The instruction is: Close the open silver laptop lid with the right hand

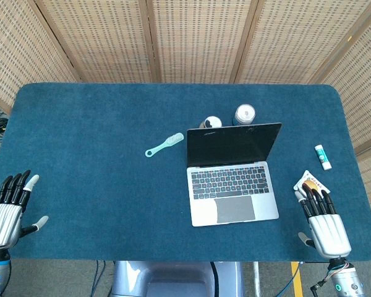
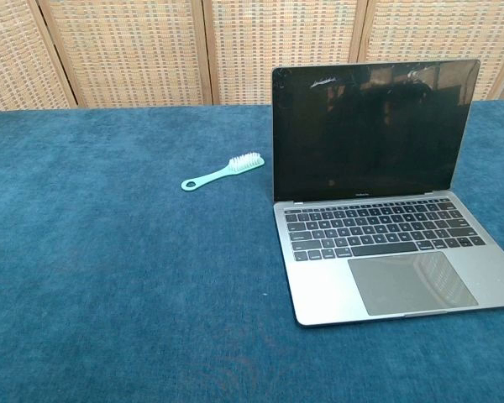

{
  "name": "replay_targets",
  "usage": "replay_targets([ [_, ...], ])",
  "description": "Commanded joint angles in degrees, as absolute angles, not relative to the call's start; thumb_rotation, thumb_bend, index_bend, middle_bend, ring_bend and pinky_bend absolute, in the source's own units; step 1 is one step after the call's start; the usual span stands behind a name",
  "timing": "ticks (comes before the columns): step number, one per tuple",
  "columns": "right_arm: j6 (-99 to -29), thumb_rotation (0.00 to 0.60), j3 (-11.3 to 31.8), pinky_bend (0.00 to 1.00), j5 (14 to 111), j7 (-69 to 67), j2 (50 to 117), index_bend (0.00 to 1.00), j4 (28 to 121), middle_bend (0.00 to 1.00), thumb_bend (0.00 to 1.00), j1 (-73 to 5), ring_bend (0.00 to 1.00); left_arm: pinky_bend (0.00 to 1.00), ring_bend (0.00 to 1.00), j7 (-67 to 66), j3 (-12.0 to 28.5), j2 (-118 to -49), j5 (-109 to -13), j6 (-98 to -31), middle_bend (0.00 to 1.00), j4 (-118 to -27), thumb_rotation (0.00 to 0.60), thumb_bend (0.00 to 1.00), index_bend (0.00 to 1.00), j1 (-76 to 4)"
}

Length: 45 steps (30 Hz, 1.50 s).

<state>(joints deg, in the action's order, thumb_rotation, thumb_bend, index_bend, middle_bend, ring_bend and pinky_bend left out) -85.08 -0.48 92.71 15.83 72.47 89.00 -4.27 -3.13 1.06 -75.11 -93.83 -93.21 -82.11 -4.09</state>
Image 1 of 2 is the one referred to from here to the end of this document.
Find mint green plastic brush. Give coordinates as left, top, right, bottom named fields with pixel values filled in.
left=144, top=132, right=185, bottom=158

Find glass jar of seeds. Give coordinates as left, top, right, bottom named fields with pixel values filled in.
left=199, top=116, right=223, bottom=129

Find white lidded blue jar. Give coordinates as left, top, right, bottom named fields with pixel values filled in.
left=233, top=104, right=256, bottom=127

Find bamboo folding screen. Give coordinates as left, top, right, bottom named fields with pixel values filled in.
left=0, top=0, right=371, bottom=230

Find blue floor cables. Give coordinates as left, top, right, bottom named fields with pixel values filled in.
left=92, top=260, right=108, bottom=297

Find blue table mat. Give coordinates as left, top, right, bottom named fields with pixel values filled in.
left=0, top=82, right=371, bottom=263

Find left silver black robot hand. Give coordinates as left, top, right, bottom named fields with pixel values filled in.
left=0, top=170, right=49, bottom=249

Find grey robot torso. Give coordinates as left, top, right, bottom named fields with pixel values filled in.
left=109, top=260, right=245, bottom=297

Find white green glue stick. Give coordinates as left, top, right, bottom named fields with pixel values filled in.
left=314, top=144, right=333, bottom=171

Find white snack packet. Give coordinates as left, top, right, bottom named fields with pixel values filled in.
left=293, top=170, right=331, bottom=199

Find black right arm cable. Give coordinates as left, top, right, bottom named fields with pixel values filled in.
left=310, top=272, right=332, bottom=295

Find white table leg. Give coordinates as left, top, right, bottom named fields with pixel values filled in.
left=252, top=261, right=262, bottom=297

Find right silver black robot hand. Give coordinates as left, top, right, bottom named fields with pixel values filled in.
left=293, top=181, right=352, bottom=258

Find silver laptop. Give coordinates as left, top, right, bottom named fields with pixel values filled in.
left=186, top=122, right=283, bottom=228

